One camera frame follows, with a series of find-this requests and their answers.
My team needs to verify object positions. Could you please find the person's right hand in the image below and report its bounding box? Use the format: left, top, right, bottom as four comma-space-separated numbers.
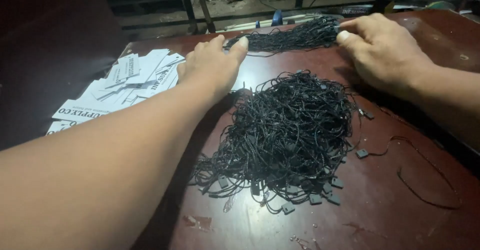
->
335, 13, 437, 97

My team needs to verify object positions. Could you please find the person's left hand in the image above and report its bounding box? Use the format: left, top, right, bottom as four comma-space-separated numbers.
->
176, 35, 250, 102

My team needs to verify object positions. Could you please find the bundle of straight black tag strings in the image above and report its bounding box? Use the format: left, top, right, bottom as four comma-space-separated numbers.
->
223, 16, 343, 57

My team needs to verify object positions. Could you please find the printed cardboard carton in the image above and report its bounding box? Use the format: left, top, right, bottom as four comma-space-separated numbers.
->
319, 4, 376, 17

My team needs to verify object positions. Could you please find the white tube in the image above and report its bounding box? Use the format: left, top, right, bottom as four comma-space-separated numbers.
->
224, 14, 319, 31

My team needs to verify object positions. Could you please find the pile of white paper hang tags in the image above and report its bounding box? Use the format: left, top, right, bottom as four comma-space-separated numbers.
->
46, 48, 186, 135

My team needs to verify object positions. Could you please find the black metal frame rack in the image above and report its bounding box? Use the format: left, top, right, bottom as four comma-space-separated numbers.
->
105, 0, 480, 33

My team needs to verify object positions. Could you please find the blue handled tool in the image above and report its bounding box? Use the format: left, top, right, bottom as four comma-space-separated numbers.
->
255, 10, 284, 29

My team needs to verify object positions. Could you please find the heap of tangled black tag strings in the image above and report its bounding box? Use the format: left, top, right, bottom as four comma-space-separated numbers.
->
187, 69, 376, 216

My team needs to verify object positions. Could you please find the single loose black tag string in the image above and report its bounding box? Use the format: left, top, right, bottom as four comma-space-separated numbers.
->
355, 135, 463, 210

